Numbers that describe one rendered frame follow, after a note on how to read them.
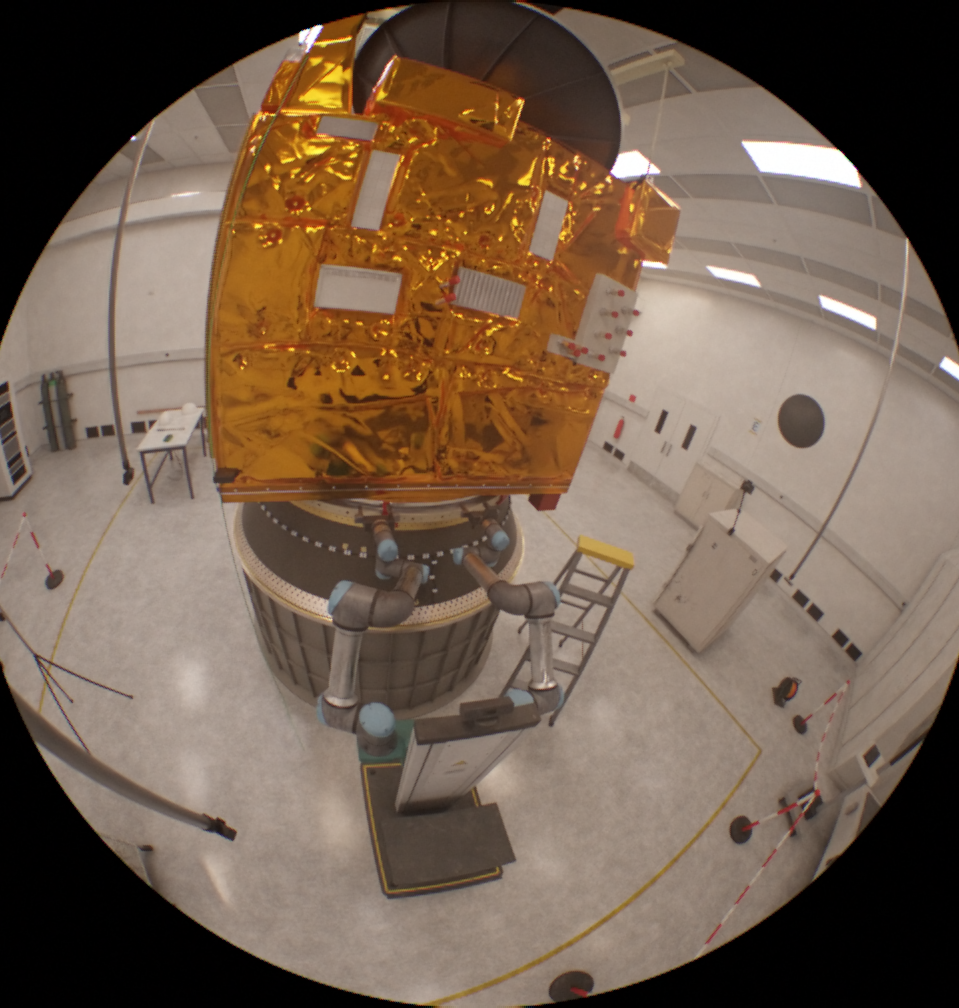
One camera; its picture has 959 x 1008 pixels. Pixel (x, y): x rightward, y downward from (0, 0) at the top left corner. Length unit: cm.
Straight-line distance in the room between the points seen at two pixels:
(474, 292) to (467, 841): 240
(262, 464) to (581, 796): 300
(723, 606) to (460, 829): 346
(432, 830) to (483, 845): 24
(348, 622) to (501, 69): 253
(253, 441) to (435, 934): 290
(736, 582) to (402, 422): 365
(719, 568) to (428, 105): 436
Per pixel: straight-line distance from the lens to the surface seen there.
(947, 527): 816
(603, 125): 229
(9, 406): 805
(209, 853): 289
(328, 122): 158
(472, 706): 87
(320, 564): 184
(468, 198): 151
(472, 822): 185
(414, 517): 168
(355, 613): 103
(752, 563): 404
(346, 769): 273
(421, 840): 181
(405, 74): 163
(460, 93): 164
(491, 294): 155
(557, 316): 174
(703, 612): 439
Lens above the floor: 264
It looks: 29 degrees down
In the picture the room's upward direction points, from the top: 15 degrees clockwise
